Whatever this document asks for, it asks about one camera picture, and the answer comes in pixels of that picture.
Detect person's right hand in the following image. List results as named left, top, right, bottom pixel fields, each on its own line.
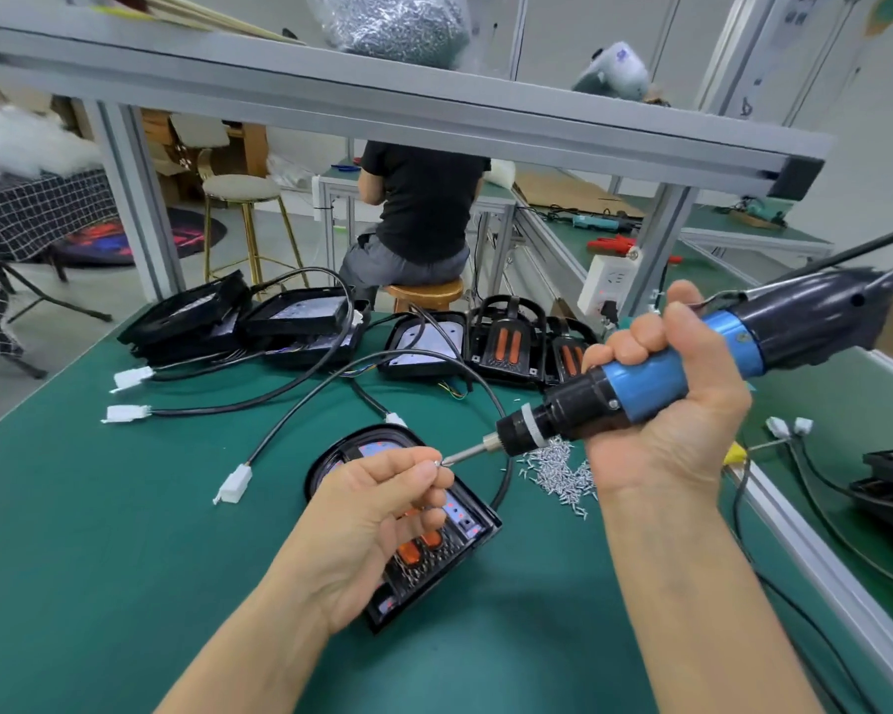
left=580, top=282, right=753, bottom=500

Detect person's left hand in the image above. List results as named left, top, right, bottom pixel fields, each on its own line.
left=268, top=445, right=455, bottom=634

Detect black cover orange strips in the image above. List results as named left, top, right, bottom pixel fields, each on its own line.
left=468, top=294, right=550, bottom=384
left=394, top=520, right=451, bottom=574

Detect blue black electric screwdriver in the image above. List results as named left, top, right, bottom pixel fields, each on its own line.
left=439, top=260, right=893, bottom=470

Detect heap of small silver screws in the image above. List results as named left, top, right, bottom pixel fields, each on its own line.
left=518, top=435, right=600, bottom=518

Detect stack of unassembled lamp housings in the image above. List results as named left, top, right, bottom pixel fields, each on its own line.
left=101, top=267, right=470, bottom=425

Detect person's right forearm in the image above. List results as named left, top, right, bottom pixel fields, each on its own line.
left=602, top=475, right=824, bottom=714

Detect person's left forearm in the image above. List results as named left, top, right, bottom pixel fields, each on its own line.
left=156, top=587, right=336, bottom=714

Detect white power strip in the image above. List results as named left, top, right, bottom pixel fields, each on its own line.
left=577, top=248, right=645, bottom=321

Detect red tool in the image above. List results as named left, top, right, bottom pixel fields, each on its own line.
left=587, top=237, right=687, bottom=266

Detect green workbench white legs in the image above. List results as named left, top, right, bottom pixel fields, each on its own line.
left=682, top=203, right=835, bottom=269

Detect teal hand tool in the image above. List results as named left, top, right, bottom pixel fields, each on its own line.
left=573, top=210, right=642, bottom=235

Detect round brown wooden stool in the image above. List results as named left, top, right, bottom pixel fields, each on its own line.
left=387, top=278, right=466, bottom=313

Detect small green workbench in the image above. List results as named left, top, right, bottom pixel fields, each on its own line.
left=316, top=168, right=518, bottom=292

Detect white handheld device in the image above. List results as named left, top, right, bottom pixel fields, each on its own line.
left=573, top=41, right=654, bottom=102

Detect round beige stool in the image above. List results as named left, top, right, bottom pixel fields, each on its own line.
left=200, top=174, right=307, bottom=289

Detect colourful round rug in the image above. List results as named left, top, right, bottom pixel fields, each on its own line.
left=52, top=207, right=228, bottom=269

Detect black checked cloth table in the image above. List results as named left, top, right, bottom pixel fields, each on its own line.
left=0, top=168, right=121, bottom=358

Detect clear bag of screws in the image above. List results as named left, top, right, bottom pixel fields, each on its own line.
left=305, top=0, right=473, bottom=68

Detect white plastic bags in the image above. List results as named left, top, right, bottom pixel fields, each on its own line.
left=0, top=103, right=106, bottom=179

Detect beige flat folder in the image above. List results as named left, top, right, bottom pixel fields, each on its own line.
left=96, top=0, right=300, bottom=42

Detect aluminium shelf frame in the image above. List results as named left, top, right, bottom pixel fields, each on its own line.
left=0, top=0, right=835, bottom=321

